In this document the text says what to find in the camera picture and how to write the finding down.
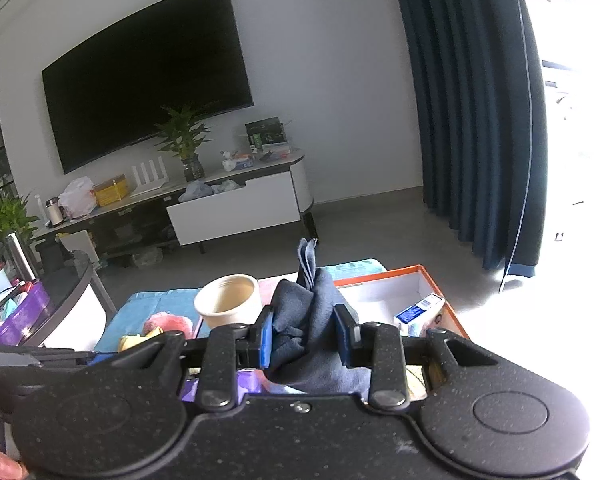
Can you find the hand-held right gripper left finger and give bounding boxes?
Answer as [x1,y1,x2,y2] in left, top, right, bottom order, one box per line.
[112,305,276,408]

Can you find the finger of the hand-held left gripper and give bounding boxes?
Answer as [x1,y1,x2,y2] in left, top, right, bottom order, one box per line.
[27,345,128,366]

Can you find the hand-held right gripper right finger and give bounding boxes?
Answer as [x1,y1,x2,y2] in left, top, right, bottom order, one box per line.
[332,304,498,408]

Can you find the navy blue cloth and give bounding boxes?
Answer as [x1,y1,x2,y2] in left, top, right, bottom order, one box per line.
[267,237,373,395]

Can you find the orange cardboard box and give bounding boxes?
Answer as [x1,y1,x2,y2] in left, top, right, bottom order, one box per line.
[334,265,473,401]

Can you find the colourful tissue pack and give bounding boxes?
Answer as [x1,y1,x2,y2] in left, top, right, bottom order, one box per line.
[394,294,447,337]

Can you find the pale yellow soft object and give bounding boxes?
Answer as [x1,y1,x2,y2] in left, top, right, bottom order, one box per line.
[119,329,164,354]

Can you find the person's left hand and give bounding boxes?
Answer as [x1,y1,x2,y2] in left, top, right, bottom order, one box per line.
[0,439,29,480]

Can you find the purple packet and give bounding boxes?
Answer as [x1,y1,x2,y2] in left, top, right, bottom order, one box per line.
[180,370,261,403]

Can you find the purple storage basket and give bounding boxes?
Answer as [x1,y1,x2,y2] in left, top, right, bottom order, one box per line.
[0,280,51,346]

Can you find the cream ceramic cup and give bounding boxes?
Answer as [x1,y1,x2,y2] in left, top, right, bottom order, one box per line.
[194,274,263,332]

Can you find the round dark side table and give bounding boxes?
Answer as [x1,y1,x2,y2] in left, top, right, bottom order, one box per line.
[0,250,117,348]

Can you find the pink plush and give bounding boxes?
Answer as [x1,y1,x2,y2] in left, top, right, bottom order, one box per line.
[145,312,193,337]

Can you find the silver metal bottle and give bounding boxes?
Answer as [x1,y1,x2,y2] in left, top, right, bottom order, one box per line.
[5,231,38,281]

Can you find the white television cabinet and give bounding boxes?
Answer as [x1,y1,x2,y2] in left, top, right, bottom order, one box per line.
[32,149,315,267]

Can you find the leafy green plant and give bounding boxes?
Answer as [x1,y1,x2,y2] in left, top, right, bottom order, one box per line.
[0,192,41,246]

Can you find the glass jar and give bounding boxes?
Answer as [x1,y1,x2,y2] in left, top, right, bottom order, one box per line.
[45,196,66,227]

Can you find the white plastic bag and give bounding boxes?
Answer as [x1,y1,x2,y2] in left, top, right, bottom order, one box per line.
[59,176,98,218]

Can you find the grey cloth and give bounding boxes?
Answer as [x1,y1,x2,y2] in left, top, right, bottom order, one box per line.
[179,179,243,203]

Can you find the yellow box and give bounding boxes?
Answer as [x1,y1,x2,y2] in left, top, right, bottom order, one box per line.
[92,175,131,207]

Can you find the white tissue box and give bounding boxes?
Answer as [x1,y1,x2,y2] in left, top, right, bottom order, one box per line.
[221,155,256,172]

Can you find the white router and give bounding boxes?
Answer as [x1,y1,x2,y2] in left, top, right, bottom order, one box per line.
[130,157,170,197]

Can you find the green printed box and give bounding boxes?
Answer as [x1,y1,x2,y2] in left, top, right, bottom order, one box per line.
[245,117,287,150]

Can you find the green plant in glass vase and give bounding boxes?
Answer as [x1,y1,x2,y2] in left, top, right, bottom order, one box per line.
[154,104,216,182]

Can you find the dark blue curtain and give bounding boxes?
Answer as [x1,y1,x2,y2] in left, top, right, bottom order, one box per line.
[387,0,550,293]

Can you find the black wall television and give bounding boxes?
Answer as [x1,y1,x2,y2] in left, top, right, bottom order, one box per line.
[41,0,255,175]

